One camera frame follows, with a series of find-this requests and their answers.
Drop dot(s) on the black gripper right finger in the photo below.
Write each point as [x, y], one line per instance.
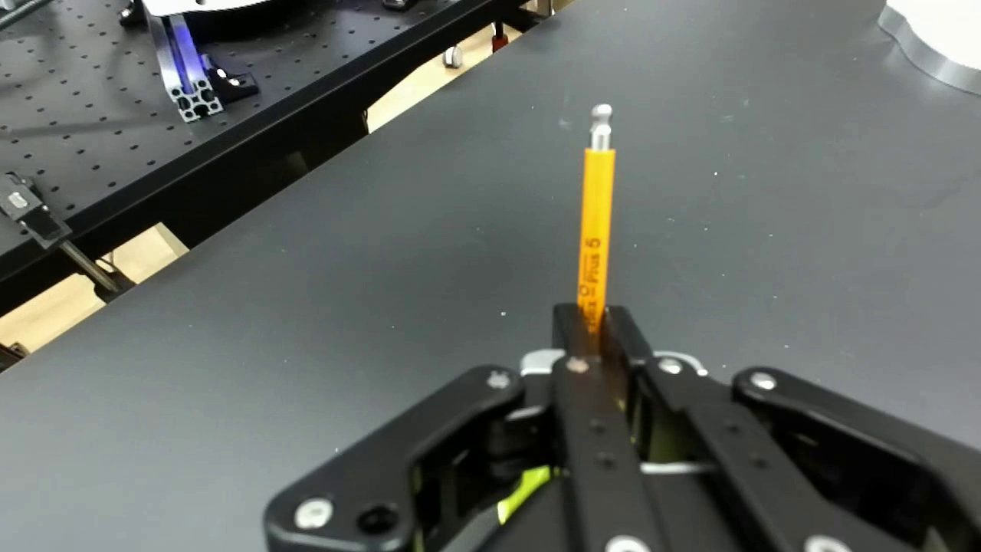
[682, 416]

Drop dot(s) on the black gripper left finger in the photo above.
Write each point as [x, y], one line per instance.
[603, 478]

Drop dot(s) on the black optical breadboard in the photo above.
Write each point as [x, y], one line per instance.
[115, 116]

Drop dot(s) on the grey metal base plate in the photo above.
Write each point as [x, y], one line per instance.
[939, 37]

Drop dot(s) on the aluminium extrusion bracket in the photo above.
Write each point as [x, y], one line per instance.
[190, 80]

